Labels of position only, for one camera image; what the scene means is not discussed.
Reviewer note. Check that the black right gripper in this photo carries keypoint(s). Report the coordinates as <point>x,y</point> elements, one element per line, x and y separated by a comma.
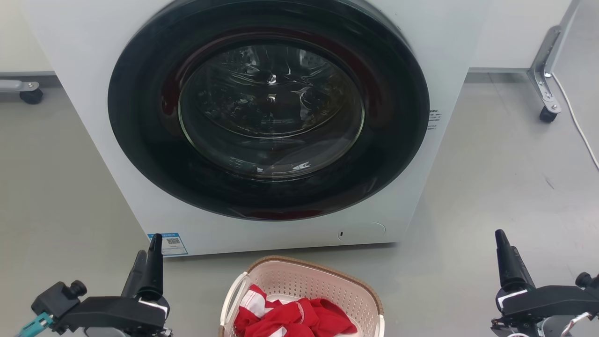
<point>552,302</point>

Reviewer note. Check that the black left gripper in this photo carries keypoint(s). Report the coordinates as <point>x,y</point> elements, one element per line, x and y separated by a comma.
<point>112,313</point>

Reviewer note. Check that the cream perforated laundry basket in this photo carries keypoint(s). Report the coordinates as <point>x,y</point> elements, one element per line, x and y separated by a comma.
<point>309,281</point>

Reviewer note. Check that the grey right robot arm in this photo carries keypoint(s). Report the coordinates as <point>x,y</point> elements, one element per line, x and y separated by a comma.
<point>557,327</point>

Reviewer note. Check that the blue energy label sticker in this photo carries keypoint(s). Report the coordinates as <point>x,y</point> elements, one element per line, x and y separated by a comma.
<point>175,245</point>

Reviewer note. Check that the red white striped garment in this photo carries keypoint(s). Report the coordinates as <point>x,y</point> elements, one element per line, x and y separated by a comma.
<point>252,299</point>

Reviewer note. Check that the black round washer door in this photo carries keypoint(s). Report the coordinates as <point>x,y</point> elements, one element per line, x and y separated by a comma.
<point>140,140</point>

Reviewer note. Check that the black caster wheel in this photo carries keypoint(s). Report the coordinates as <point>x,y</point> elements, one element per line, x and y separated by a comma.
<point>31,96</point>
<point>548,115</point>

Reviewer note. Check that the small printed text label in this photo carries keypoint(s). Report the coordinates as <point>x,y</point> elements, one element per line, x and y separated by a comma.
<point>433,119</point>

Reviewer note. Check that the white front-load washing machine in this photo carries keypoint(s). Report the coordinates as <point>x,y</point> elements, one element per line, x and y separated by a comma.
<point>84,117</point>

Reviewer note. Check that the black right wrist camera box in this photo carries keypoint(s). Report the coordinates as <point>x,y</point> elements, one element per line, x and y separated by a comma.
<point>587,280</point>

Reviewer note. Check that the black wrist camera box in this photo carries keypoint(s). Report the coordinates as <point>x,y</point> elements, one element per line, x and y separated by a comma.
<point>54,299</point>
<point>587,280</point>

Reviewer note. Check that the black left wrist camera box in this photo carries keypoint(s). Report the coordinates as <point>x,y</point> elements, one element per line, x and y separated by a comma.
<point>54,299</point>

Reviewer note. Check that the long metal frame leg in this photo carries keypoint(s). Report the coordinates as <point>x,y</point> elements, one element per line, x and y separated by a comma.
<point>545,61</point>

